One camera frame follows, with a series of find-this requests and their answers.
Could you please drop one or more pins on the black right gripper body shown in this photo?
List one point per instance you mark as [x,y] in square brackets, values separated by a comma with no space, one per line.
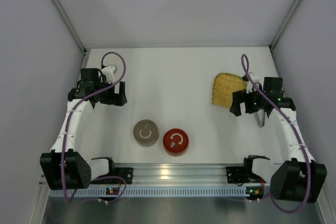
[241,102]

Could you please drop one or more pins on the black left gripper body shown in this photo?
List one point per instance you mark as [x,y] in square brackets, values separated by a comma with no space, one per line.
[115,95]

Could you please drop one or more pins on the metal tongs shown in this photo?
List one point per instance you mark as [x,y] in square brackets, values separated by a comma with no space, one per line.
[260,118]

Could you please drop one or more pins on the brown round lid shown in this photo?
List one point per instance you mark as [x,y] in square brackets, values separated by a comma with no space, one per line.
[145,129]

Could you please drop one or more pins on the beige-banded steel bowl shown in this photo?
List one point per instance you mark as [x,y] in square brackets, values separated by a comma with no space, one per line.
[146,142]

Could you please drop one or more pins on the red round lid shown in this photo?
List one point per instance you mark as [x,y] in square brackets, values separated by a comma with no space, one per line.
[175,139]

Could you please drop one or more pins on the red-banded steel bowl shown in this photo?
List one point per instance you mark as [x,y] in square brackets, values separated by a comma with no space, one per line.
[175,153]

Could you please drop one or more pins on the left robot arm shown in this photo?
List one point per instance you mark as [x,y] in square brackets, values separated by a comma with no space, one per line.
[63,166]

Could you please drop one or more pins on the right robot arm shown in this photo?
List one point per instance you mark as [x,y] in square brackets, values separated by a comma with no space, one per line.
[299,178]

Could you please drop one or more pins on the bamboo tray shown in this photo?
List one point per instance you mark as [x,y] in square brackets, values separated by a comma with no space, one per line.
[224,85]

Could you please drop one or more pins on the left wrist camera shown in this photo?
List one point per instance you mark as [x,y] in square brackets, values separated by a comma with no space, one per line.
[109,73]

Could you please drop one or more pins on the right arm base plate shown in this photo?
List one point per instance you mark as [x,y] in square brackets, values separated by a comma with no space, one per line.
[241,175]

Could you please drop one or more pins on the aluminium mounting rail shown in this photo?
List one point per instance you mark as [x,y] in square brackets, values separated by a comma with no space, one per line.
[178,174]

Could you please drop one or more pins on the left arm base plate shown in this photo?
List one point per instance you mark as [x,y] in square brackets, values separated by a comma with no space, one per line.
[125,173]

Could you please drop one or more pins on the slotted cable duct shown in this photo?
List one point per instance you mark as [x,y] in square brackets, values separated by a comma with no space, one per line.
[174,191]

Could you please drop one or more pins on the right frame post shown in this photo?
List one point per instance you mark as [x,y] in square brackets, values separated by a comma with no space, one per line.
[285,22]

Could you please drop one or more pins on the frame post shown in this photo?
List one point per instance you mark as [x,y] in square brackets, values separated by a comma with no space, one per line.
[66,20]
[285,22]

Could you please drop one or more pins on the left frame post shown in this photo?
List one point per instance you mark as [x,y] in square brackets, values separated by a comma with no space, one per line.
[66,20]

